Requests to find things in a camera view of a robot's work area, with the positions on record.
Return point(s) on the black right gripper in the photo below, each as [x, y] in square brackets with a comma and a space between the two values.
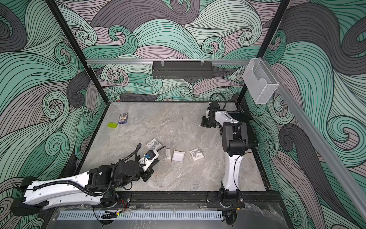
[204, 123]

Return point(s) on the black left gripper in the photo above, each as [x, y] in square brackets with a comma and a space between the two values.
[147, 173]

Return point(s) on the white jewelry box base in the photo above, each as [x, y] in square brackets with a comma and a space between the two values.
[178, 156]

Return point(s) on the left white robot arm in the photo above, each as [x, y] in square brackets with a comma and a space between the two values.
[96, 187]

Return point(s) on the blue playing card box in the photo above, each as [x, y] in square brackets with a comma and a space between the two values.
[123, 118]

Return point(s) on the white foam insert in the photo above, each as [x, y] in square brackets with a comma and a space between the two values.
[168, 154]

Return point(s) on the black case on table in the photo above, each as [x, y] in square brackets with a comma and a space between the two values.
[251, 134]

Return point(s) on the green toy building brick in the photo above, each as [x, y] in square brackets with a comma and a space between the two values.
[112, 125]

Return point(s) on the clear acrylic wall holder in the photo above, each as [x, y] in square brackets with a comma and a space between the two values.
[260, 80]

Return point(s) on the black wall tray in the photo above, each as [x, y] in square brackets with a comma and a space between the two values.
[184, 70]

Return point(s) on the aluminium wall rail back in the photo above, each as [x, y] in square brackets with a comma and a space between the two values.
[131, 61]

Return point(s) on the aluminium wall rail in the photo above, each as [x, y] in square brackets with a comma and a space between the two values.
[131, 61]
[334, 110]

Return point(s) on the black corner frame post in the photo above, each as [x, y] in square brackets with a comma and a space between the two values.
[67, 31]

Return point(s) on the white slotted cable duct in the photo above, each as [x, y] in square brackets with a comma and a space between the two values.
[144, 215]

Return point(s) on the right black corner post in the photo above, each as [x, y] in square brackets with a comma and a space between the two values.
[273, 26]

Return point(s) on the aluminium wall rail right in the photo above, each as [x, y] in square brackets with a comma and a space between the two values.
[334, 110]

